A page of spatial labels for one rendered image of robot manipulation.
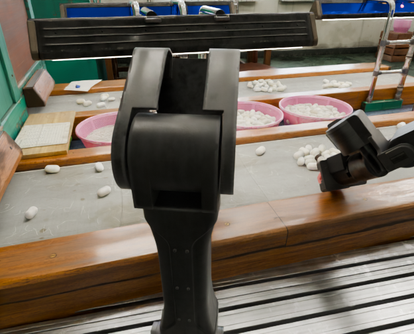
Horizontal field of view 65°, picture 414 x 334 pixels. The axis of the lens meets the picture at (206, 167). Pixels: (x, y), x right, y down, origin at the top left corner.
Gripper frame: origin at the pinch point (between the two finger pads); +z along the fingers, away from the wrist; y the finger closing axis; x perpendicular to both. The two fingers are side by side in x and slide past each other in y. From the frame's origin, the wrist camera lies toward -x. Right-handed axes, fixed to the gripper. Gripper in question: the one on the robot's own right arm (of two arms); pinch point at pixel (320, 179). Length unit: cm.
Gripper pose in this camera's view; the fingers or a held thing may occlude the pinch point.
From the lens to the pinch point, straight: 83.6
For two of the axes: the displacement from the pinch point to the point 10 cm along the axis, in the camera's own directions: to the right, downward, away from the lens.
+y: -9.6, 1.3, -2.3
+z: -2.1, 2.0, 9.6
